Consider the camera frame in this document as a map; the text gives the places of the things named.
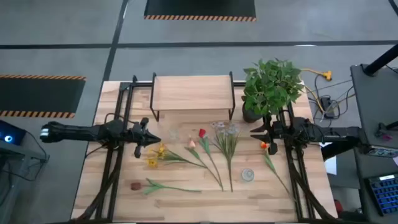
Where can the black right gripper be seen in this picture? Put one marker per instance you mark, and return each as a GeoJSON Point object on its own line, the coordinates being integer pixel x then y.
{"type": "Point", "coordinates": [272, 133]}

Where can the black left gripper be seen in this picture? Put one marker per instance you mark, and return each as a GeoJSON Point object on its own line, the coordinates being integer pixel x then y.
{"type": "Point", "coordinates": [140, 137]}

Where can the orange tulip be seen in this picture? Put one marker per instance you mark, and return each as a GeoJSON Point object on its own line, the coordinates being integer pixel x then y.
{"type": "Point", "coordinates": [264, 145]}

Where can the smooth clear glass vase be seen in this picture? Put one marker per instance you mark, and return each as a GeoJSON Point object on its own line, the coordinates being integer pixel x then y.
{"type": "Point", "coordinates": [173, 133]}

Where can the yellow daffodil bunch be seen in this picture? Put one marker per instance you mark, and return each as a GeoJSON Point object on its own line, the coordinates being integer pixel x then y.
{"type": "Point", "coordinates": [152, 162]}

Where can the white flower grass bunch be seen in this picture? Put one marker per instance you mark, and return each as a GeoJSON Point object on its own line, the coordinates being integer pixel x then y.
{"type": "Point", "coordinates": [228, 146]}

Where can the pale pink tulip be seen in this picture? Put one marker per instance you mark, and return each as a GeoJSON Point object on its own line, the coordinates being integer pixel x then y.
{"type": "Point", "coordinates": [191, 144]}

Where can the ribbed clear glass vase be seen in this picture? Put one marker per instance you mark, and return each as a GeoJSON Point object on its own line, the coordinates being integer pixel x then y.
{"type": "Point", "coordinates": [247, 175]}

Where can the dark red flower green stem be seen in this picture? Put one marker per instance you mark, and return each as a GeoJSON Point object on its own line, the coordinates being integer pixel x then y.
{"type": "Point", "coordinates": [155, 186]}

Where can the red tulip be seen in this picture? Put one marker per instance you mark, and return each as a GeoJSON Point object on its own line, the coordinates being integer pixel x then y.
{"type": "Point", "coordinates": [202, 133]}

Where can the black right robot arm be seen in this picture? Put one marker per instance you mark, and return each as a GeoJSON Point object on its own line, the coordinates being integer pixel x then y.
{"type": "Point", "coordinates": [335, 132]}

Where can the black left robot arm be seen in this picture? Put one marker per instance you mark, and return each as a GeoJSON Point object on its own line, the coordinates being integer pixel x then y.
{"type": "Point", "coordinates": [77, 133]}

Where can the green potted plant black pot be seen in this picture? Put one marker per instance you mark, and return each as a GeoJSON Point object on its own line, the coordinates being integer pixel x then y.
{"type": "Point", "coordinates": [270, 87]}

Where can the black power strip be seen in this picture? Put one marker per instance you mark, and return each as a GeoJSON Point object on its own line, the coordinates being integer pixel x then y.
{"type": "Point", "coordinates": [326, 104]}

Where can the white paper sheet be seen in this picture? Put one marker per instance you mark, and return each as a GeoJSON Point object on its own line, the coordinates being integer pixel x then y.
{"type": "Point", "coordinates": [331, 165]}

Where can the black floor mat striped edge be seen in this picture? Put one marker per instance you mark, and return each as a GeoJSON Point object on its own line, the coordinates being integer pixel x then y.
{"type": "Point", "coordinates": [40, 95]}
{"type": "Point", "coordinates": [200, 7]}

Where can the grey desk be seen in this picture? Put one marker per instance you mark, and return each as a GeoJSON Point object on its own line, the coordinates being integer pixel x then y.
{"type": "Point", "coordinates": [379, 102]}

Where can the keyboard with blue keys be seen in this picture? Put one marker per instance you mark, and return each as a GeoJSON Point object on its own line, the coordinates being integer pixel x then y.
{"type": "Point", "coordinates": [385, 194]}

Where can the black pole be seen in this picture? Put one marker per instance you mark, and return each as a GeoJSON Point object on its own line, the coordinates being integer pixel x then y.
{"type": "Point", "coordinates": [381, 60]}

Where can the computer with blue light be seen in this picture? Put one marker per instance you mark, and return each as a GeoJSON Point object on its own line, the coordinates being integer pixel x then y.
{"type": "Point", "coordinates": [9, 135]}

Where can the black metal rig frame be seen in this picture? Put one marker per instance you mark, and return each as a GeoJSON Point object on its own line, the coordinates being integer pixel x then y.
{"type": "Point", "coordinates": [124, 99]}

